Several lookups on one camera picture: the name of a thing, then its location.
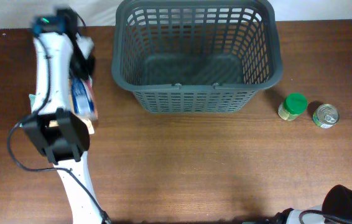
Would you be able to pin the blue carton box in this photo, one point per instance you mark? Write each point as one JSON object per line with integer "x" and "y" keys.
{"x": 83, "y": 98}

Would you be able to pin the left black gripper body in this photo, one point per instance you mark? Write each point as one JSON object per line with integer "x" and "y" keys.
{"x": 81, "y": 66}

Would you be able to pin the grey plastic basket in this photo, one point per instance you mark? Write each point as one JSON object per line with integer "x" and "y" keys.
{"x": 195, "y": 56}

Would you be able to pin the silver tin can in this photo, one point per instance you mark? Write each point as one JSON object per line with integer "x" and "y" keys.
{"x": 326, "y": 116}

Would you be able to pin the tan food pouch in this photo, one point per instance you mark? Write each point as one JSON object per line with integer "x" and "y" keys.
{"x": 87, "y": 122}

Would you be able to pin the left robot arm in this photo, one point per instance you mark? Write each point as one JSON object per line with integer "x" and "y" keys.
{"x": 60, "y": 123}

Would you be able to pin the teal snack packet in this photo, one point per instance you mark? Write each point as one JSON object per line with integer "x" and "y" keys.
{"x": 31, "y": 99}

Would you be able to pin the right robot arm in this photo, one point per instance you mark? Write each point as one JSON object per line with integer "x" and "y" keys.
{"x": 335, "y": 209}

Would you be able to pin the green lid jar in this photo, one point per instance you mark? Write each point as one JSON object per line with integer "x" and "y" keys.
{"x": 292, "y": 107}

